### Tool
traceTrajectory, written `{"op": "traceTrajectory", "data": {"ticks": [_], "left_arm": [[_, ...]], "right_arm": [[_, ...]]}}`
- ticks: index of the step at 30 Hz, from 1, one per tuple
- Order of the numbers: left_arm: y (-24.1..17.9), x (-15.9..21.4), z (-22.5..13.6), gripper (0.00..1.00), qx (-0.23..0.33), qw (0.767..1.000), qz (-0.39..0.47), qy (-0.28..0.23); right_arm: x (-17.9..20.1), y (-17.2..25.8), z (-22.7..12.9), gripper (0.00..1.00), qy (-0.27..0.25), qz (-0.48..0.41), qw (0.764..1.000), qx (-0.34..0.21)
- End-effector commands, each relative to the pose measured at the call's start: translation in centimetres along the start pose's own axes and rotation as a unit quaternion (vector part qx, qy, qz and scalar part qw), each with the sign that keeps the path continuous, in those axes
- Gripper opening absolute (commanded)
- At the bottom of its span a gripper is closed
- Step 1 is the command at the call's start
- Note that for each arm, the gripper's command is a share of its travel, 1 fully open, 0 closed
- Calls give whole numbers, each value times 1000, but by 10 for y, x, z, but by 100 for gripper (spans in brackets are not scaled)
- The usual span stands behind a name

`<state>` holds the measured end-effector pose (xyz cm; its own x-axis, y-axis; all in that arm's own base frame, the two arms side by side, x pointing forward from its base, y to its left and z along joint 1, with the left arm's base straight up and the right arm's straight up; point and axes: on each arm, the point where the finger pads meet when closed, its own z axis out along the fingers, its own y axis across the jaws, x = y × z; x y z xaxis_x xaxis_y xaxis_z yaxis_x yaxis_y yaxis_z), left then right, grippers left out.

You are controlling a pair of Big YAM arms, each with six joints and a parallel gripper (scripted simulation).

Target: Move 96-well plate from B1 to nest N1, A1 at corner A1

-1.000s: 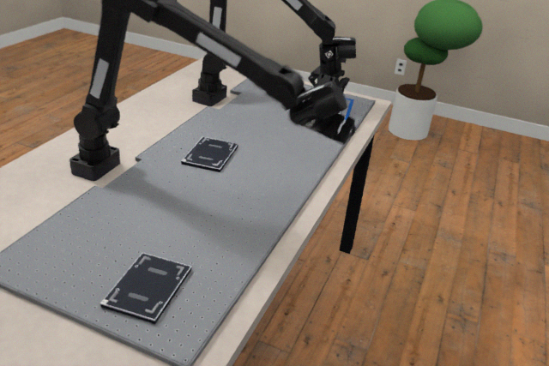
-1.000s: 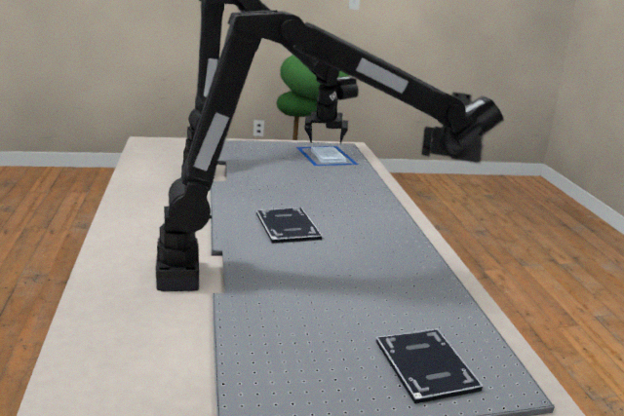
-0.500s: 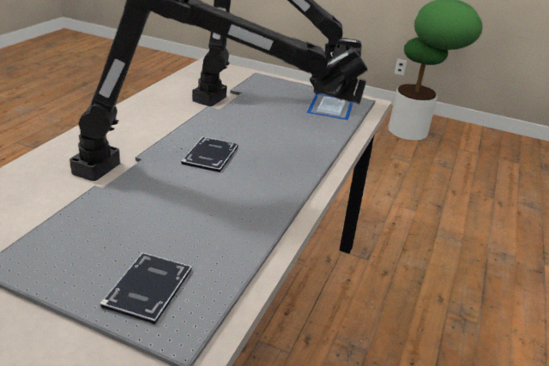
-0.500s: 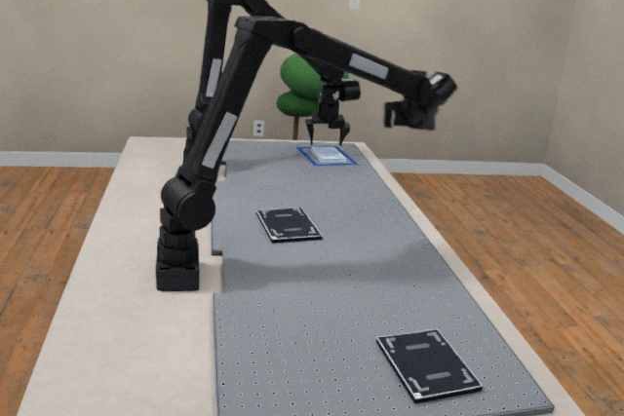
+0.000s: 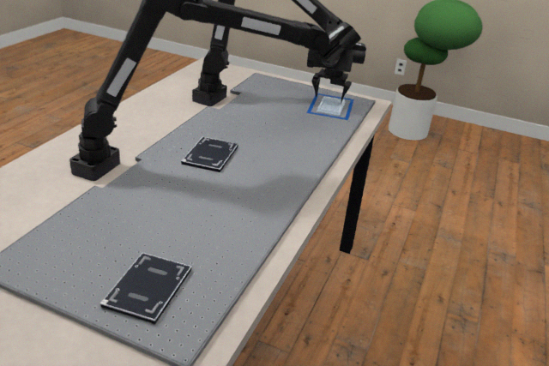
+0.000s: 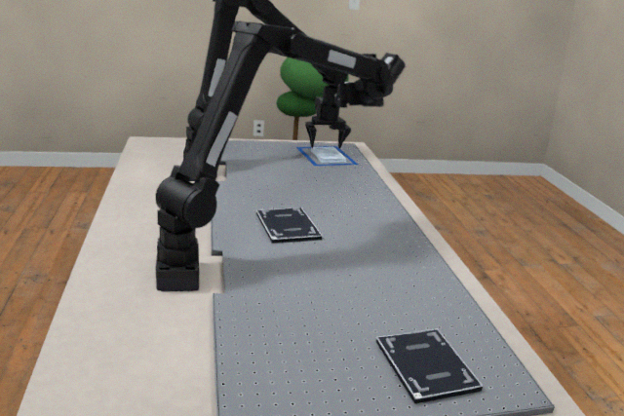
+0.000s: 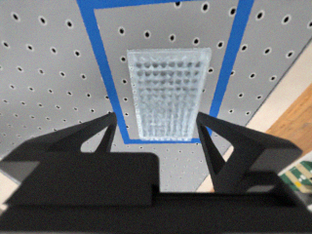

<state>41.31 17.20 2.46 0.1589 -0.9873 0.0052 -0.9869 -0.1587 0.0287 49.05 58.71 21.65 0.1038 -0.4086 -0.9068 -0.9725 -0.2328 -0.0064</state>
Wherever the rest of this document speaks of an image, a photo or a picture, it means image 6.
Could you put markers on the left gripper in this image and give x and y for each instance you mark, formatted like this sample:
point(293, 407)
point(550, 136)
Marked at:
point(329, 116)

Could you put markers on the white well plate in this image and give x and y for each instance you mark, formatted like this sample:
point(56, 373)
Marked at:
point(328, 155)

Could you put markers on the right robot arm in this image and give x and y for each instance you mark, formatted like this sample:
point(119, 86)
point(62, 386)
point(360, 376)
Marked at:
point(194, 205)

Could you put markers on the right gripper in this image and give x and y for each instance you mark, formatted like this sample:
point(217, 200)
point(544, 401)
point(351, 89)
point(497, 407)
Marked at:
point(360, 98)

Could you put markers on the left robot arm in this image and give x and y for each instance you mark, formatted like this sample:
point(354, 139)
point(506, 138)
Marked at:
point(225, 12)

